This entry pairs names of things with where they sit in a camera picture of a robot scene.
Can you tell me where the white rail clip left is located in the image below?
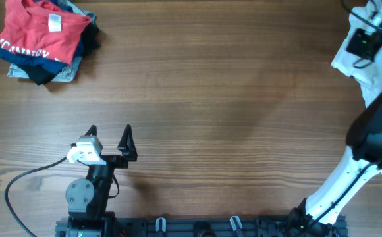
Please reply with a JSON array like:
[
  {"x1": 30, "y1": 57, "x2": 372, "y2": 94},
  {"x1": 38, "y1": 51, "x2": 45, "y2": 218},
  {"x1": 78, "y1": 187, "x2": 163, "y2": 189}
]
[{"x1": 155, "y1": 217, "x2": 167, "y2": 233}]

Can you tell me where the red folded t-shirt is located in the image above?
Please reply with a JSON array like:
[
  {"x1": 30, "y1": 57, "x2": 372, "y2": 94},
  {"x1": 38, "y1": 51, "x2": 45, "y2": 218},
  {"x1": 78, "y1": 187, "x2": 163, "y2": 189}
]
[{"x1": 0, "y1": 0, "x2": 92, "y2": 65}]

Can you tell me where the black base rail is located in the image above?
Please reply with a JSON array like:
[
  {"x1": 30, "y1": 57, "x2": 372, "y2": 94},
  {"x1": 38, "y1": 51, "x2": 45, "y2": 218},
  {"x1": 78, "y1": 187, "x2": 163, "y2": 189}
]
[{"x1": 55, "y1": 216, "x2": 349, "y2": 237}]

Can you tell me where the grey printed folded garment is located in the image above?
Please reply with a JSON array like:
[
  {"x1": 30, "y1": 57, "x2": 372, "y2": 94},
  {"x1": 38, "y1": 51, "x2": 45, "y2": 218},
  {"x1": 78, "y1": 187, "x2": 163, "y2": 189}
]
[{"x1": 7, "y1": 0, "x2": 100, "y2": 85}]

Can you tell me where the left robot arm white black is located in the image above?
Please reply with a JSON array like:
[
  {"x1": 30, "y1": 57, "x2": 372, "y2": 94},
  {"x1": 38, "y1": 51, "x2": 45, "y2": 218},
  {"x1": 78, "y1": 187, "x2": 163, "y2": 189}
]
[{"x1": 55, "y1": 124, "x2": 138, "y2": 237}]

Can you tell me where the black folded garment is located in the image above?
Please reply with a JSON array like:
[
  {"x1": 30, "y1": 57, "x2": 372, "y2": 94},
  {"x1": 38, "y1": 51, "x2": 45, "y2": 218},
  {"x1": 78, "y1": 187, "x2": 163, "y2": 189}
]
[{"x1": 7, "y1": 23, "x2": 100, "y2": 85}]

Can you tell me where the white rail clip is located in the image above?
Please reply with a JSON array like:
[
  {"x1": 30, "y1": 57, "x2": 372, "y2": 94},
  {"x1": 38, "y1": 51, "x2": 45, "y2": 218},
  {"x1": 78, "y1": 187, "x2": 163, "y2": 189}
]
[
  {"x1": 229, "y1": 215, "x2": 242, "y2": 232},
  {"x1": 155, "y1": 217, "x2": 167, "y2": 233}
]

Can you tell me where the white rail clip right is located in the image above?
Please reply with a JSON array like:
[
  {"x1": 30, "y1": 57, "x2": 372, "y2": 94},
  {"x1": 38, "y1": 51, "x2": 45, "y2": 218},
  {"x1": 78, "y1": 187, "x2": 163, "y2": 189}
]
[{"x1": 229, "y1": 215, "x2": 242, "y2": 232}]

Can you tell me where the white t-shirt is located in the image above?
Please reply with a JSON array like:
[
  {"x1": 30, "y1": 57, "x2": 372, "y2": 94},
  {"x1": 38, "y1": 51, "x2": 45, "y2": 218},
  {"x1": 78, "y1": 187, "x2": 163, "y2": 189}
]
[{"x1": 330, "y1": 0, "x2": 382, "y2": 213}]

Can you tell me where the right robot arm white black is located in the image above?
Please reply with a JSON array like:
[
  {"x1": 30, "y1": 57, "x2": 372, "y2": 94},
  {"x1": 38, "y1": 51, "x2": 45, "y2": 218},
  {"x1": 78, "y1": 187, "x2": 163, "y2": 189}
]
[{"x1": 285, "y1": 1, "x2": 382, "y2": 236}]

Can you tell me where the navy blue folded garment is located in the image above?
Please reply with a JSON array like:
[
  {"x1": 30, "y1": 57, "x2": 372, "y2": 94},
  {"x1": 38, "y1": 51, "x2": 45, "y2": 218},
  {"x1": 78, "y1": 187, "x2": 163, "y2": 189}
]
[{"x1": 0, "y1": 0, "x2": 86, "y2": 75}]

